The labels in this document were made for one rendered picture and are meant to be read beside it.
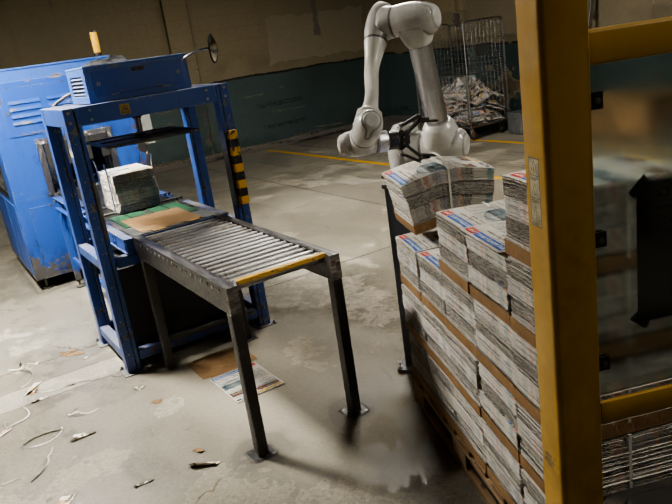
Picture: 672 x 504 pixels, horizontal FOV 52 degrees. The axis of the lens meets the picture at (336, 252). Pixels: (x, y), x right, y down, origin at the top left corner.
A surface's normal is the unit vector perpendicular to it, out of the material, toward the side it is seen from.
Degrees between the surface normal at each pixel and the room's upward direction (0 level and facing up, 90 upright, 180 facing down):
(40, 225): 90
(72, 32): 90
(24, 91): 90
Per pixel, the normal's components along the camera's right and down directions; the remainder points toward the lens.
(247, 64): 0.53, 0.18
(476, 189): 0.19, 0.28
